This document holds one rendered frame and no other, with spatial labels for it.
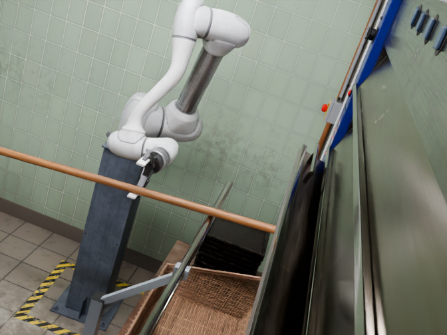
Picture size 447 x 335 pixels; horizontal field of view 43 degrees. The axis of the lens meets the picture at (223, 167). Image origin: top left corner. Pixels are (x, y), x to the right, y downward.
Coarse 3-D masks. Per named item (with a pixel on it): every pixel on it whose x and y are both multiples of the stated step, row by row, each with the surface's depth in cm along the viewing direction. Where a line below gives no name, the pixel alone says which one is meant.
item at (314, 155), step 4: (316, 144) 216; (316, 148) 211; (316, 152) 206; (312, 156) 209; (316, 156) 203; (308, 160) 210; (312, 160) 199; (316, 160) 199; (312, 164) 194; (312, 168) 190; (308, 172) 190; (312, 172) 187; (308, 176) 191; (304, 180) 191; (308, 180) 191
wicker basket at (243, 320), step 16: (160, 272) 240; (208, 272) 243; (224, 272) 242; (160, 288) 251; (192, 288) 248; (208, 288) 246; (224, 288) 245; (240, 288) 243; (256, 288) 242; (144, 304) 217; (176, 304) 246; (192, 304) 249; (208, 304) 249; (224, 304) 247; (144, 320) 231; (160, 320) 233; (176, 320) 236; (192, 320) 240; (208, 320) 243; (224, 320) 246; (240, 320) 249
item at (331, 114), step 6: (330, 102) 270; (336, 102) 271; (342, 102) 275; (330, 108) 270; (336, 108) 269; (324, 114) 280; (330, 114) 271; (336, 114) 270; (324, 120) 272; (330, 120) 272
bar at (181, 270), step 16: (224, 192) 223; (208, 224) 196; (192, 256) 176; (176, 272) 165; (128, 288) 175; (144, 288) 173; (176, 288) 159; (96, 304) 178; (112, 304) 179; (160, 304) 149; (96, 320) 180
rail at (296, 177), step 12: (300, 156) 206; (300, 168) 195; (288, 204) 165; (288, 216) 158; (276, 240) 144; (276, 252) 138; (276, 264) 133; (264, 288) 122; (264, 300) 118; (264, 312) 115; (252, 324) 111
